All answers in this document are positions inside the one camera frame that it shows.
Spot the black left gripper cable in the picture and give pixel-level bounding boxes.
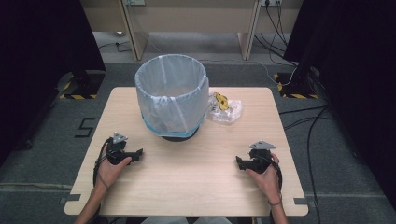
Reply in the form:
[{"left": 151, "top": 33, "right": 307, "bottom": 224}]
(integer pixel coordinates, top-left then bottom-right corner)
[{"left": 92, "top": 138, "right": 112, "bottom": 189}]

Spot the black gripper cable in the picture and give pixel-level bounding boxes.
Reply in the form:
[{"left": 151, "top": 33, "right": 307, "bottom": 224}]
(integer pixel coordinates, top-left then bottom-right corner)
[
  {"left": 92, "top": 138, "right": 112, "bottom": 189},
  {"left": 262, "top": 155, "right": 284, "bottom": 191}
]

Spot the light wooden desk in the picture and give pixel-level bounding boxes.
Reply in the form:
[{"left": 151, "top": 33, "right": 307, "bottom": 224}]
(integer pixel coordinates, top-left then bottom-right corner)
[{"left": 79, "top": 0, "right": 304, "bottom": 62}]

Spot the person's right hand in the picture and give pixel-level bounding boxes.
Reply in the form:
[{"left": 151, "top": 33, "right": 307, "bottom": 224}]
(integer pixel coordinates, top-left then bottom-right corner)
[{"left": 245, "top": 152, "right": 283, "bottom": 205}]

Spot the crumpled clear plastic wrapper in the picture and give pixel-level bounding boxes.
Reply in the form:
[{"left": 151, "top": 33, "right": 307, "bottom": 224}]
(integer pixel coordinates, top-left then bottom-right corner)
[{"left": 206, "top": 91, "right": 244, "bottom": 125}]

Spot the black round trash bin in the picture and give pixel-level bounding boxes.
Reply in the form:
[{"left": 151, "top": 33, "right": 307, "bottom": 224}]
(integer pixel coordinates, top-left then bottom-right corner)
[{"left": 160, "top": 124, "right": 201, "bottom": 143}]

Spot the stand base with hazard stripes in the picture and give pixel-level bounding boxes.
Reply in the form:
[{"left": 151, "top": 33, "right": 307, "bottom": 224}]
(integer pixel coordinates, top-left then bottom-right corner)
[
  {"left": 273, "top": 72, "right": 320, "bottom": 100},
  {"left": 58, "top": 70, "right": 106, "bottom": 101}
]

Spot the yellow crumpled scrap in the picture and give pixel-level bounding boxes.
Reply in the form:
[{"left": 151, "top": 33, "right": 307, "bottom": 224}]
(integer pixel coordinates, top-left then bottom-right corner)
[{"left": 213, "top": 91, "right": 230, "bottom": 111}]

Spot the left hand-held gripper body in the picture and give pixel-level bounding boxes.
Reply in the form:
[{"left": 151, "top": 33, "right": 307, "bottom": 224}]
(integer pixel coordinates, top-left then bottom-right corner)
[{"left": 106, "top": 132, "right": 135, "bottom": 166}]

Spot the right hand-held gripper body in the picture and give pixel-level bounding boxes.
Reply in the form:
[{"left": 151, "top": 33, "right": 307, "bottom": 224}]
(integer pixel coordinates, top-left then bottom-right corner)
[{"left": 246, "top": 140, "right": 277, "bottom": 175}]

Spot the white floor cable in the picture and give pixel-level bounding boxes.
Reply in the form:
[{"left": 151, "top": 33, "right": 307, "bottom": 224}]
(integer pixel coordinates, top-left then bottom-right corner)
[{"left": 197, "top": 58, "right": 299, "bottom": 87}]

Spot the black floor cable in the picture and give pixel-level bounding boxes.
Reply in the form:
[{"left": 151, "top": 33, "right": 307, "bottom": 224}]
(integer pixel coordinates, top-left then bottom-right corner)
[
  {"left": 98, "top": 39, "right": 133, "bottom": 53},
  {"left": 278, "top": 105, "right": 332, "bottom": 224}
]

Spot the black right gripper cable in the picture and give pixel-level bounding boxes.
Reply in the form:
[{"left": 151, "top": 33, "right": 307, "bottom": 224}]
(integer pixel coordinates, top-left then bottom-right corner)
[{"left": 262, "top": 155, "right": 284, "bottom": 191}]

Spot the person's left hand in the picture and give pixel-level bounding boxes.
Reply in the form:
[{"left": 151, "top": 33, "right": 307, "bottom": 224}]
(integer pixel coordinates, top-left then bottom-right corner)
[{"left": 94, "top": 146, "right": 133, "bottom": 191}]

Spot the trash bin with blue liner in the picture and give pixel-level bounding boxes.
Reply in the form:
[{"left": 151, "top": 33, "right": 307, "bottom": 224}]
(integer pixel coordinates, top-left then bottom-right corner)
[{"left": 134, "top": 53, "right": 210, "bottom": 139}]

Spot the black curtain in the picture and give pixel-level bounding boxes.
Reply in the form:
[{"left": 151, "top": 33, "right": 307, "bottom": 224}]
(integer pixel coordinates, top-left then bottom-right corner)
[
  {"left": 0, "top": 0, "right": 106, "bottom": 166},
  {"left": 282, "top": 0, "right": 396, "bottom": 213}
]

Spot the black plugged cable bundle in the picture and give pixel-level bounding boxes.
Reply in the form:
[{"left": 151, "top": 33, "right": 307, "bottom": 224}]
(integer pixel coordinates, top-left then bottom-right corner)
[{"left": 253, "top": 3, "right": 299, "bottom": 67}]

